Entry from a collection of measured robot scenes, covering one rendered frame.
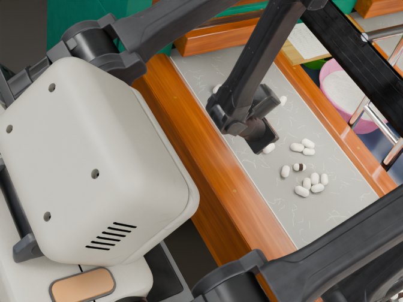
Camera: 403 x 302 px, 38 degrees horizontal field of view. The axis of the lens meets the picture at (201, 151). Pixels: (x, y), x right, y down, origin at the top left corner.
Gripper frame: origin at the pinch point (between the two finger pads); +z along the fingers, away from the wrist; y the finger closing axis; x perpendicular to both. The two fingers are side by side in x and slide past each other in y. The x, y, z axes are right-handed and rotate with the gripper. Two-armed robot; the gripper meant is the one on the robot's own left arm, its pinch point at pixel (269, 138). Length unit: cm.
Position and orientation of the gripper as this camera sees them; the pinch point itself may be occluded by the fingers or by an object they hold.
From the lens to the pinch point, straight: 144.7
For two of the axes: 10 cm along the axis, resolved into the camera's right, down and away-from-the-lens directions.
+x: -7.3, 6.2, 2.8
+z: 5.0, 2.0, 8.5
